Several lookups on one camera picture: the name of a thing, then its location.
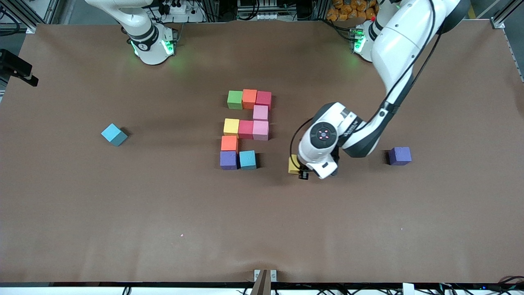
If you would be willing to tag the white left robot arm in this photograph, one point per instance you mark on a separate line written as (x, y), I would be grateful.
(397, 41)

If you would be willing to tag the orange foam cube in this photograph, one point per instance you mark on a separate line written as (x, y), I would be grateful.
(229, 143)
(249, 98)

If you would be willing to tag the orange yellow toy pile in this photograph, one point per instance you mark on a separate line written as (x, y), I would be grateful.
(348, 10)

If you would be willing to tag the pink foam cube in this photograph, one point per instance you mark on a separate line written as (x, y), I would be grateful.
(260, 113)
(260, 130)

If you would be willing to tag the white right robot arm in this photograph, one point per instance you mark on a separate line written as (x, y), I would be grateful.
(149, 49)

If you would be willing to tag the red foam cube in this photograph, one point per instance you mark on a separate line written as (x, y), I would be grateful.
(264, 99)
(246, 129)

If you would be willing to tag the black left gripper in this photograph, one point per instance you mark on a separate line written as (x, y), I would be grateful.
(335, 155)

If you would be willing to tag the green foam cube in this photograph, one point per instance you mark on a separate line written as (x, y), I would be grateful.
(235, 99)

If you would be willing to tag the white power strip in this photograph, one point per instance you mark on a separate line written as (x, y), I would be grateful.
(177, 8)

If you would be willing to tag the light blue foam cube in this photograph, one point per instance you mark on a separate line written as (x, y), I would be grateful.
(114, 134)

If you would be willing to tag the metal bracket with brown strip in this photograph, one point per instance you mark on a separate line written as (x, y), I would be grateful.
(264, 282)

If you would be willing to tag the dark electronics rack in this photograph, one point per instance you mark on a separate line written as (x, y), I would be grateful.
(266, 8)

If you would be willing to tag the brown table cover sheet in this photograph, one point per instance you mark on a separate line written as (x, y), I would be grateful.
(262, 225)

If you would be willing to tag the teal foam cube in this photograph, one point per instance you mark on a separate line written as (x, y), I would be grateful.
(247, 159)

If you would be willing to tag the yellow foam cube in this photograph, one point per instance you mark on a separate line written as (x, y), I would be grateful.
(231, 127)
(293, 164)

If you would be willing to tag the notched purple foam cube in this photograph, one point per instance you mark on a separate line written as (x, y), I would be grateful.
(399, 156)

